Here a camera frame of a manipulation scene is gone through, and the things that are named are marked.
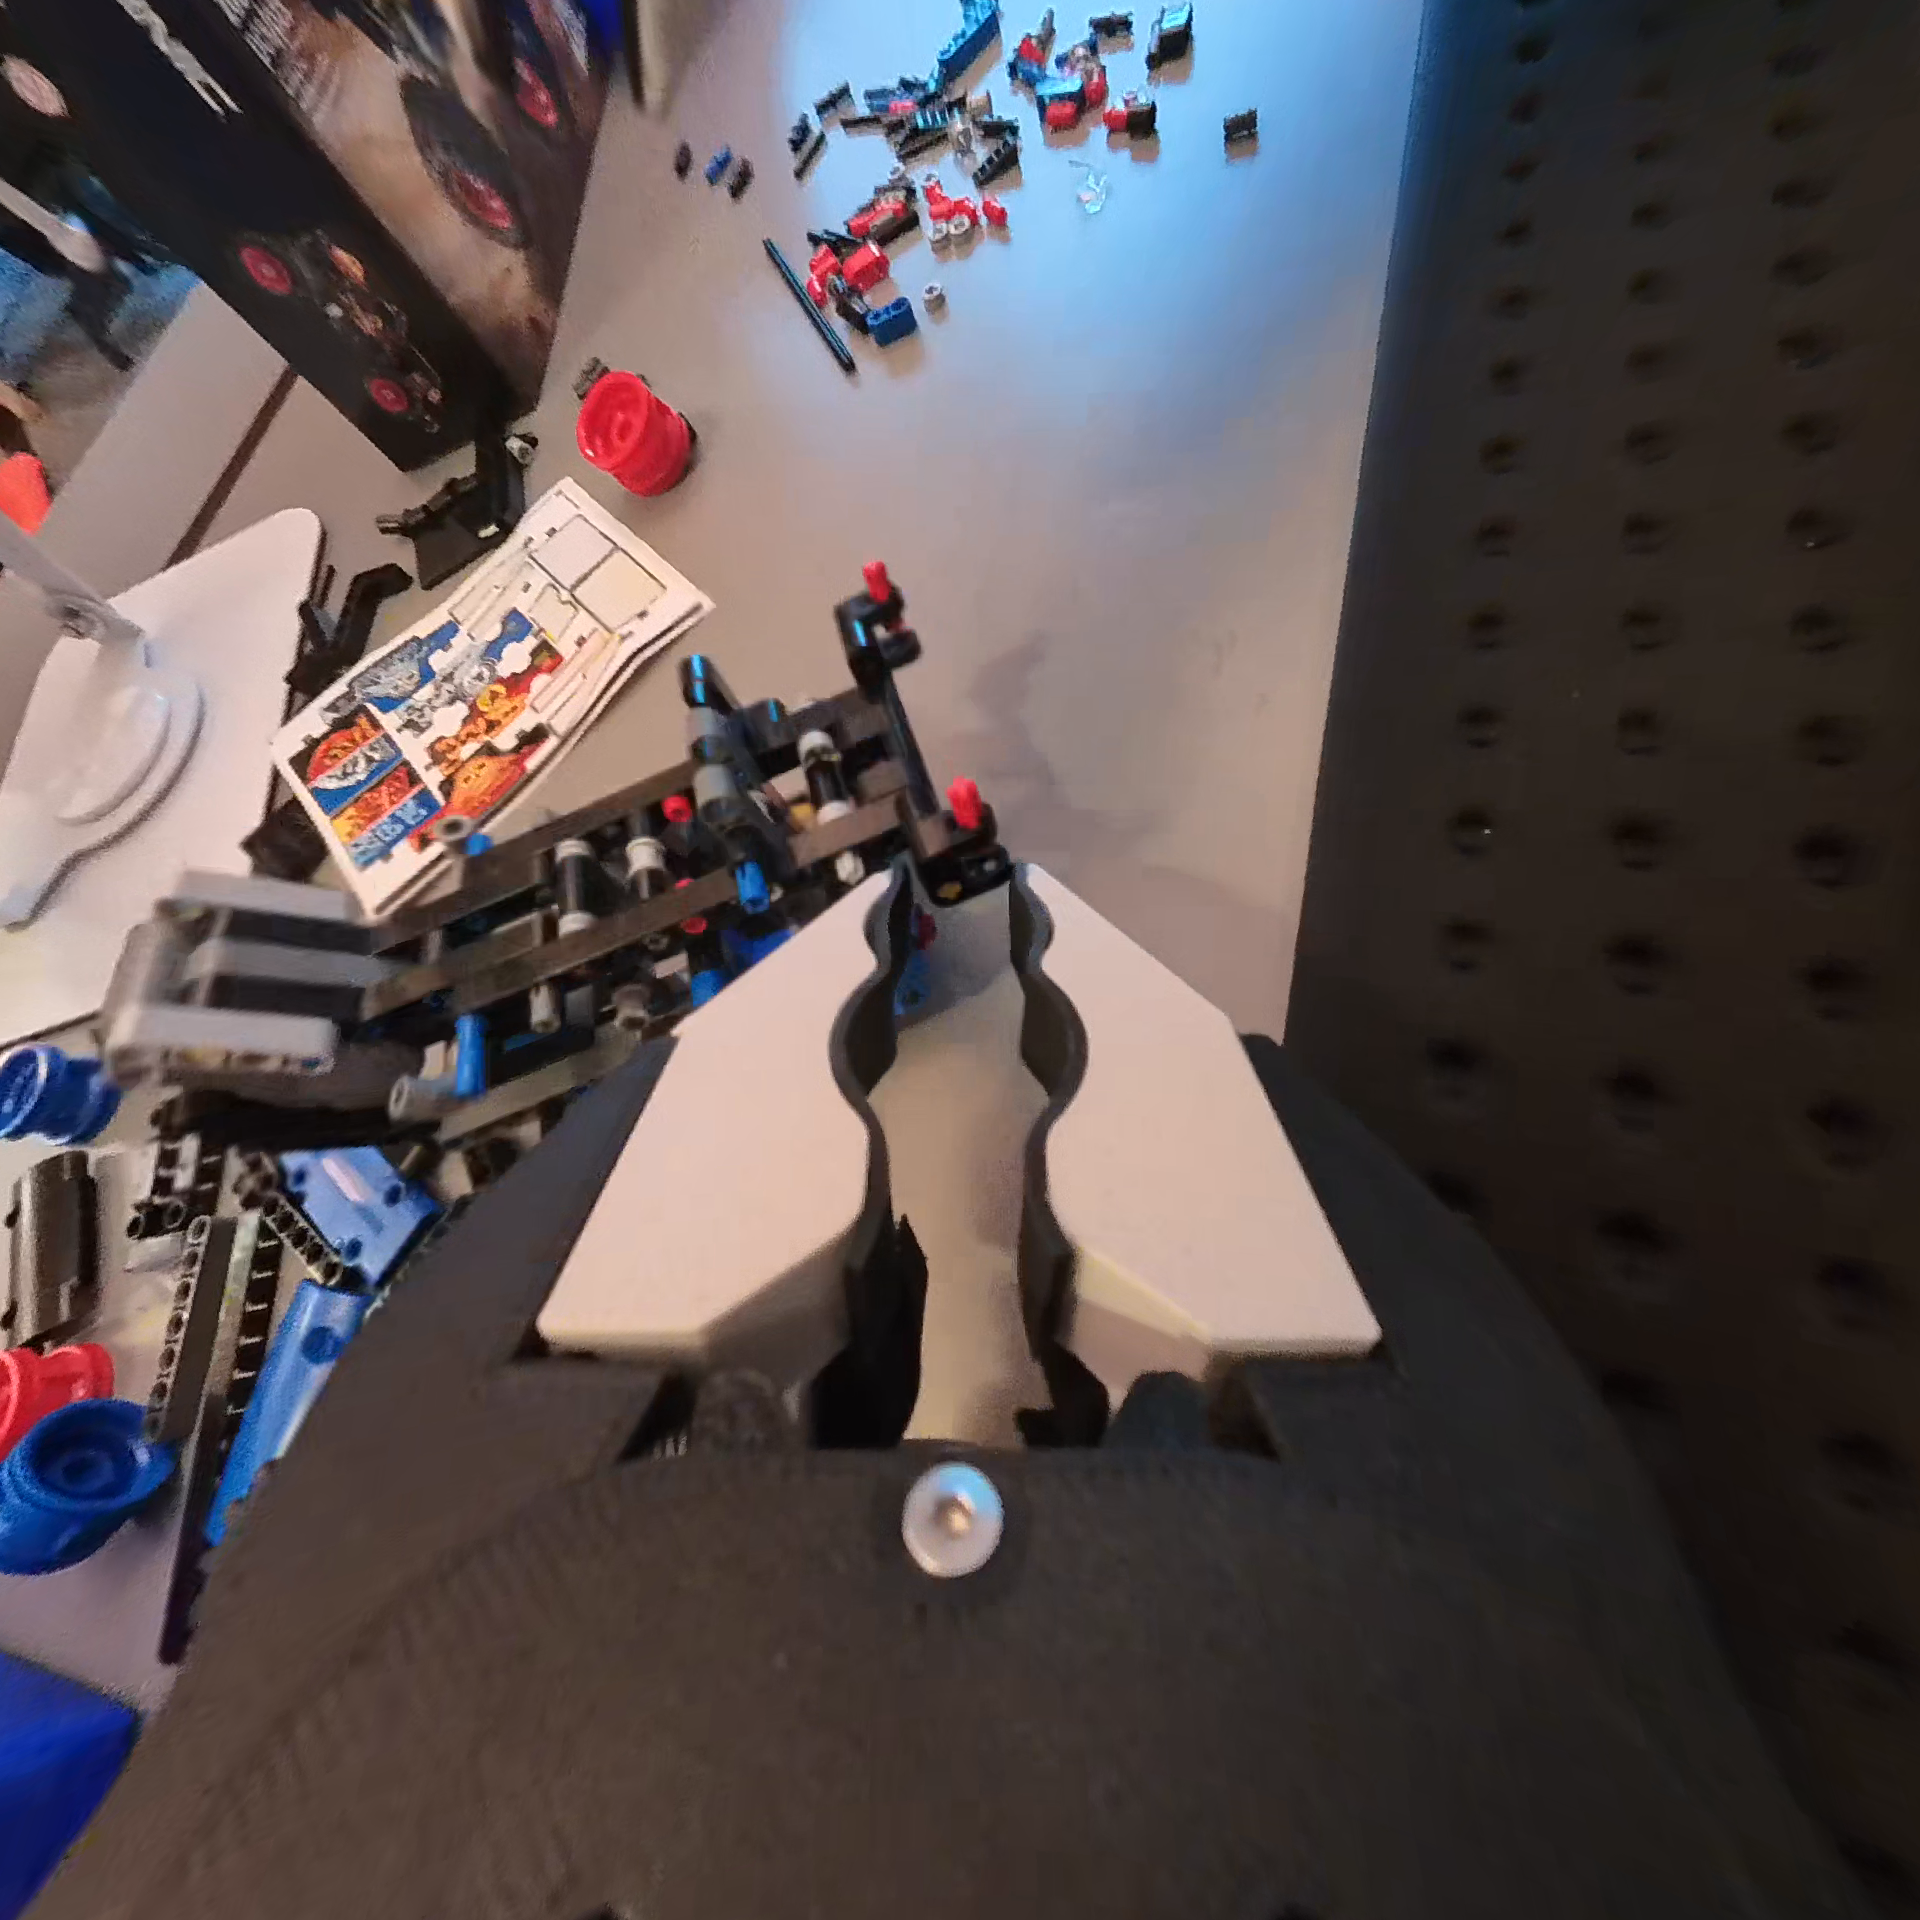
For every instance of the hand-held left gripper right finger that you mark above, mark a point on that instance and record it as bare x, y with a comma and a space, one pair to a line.
1200, 1200

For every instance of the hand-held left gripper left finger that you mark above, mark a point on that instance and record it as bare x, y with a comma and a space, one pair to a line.
705, 1200

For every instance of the black toy vehicle chassis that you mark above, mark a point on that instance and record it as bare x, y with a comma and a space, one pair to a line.
600, 901

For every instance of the grey desk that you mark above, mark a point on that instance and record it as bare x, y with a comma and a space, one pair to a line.
1126, 525

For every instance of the blue and black toy block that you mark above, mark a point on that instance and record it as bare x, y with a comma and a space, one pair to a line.
352, 1200

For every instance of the blue curved toy panel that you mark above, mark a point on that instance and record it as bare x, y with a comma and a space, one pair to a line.
284, 1382

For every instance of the cluster of black toy beams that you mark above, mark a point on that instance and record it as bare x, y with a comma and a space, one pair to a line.
201, 1320

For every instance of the colourful sticker sheet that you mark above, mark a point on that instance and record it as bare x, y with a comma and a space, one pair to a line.
585, 586

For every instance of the blue toy wheel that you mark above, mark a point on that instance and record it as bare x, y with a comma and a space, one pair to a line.
54, 1088
76, 1484

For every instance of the red toy wheel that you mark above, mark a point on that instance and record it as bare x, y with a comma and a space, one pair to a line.
638, 436
45, 1389

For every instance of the white stand base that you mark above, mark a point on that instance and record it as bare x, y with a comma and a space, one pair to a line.
224, 630

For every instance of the blue plastic bin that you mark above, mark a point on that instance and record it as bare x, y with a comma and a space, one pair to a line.
45, 1769

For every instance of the long black axle rod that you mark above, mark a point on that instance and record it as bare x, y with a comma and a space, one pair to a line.
809, 306

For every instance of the pile of small toy pieces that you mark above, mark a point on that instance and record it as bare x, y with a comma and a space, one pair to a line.
862, 263

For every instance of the clear plastic scrap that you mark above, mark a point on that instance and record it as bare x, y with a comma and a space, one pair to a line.
1089, 188

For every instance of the black toy set box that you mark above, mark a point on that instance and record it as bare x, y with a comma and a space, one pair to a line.
376, 225

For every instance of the black toy frame piece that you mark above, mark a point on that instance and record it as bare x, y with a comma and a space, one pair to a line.
352, 599
464, 525

